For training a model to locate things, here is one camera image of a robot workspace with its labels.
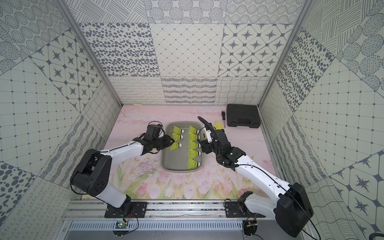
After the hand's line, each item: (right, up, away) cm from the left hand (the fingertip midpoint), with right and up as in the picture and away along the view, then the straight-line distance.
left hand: (178, 142), depth 90 cm
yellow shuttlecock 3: (-2, -3, +4) cm, 6 cm away
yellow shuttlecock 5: (+9, +2, +8) cm, 12 cm away
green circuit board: (-26, -37, -18) cm, 49 cm away
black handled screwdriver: (+32, +16, +25) cm, 44 cm away
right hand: (+17, +2, -7) cm, 19 cm away
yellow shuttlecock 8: (+9, -12, -4) cm, 15 cm away
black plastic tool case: (+48, +17, +24) cm, 56 cm away
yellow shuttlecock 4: (+8, +6, +12) cm, 16 cm away
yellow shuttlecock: (-2, +6, +12) cm, 13 cm away
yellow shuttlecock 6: (+9, -3, +4) cm, 10 cm away
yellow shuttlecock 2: (-2, +2, +8) cm, 9 cm away
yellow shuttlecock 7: (+9, -7, 0) cm, 12 cm away
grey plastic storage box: (+4, -10, +6) cm, 12 cm away
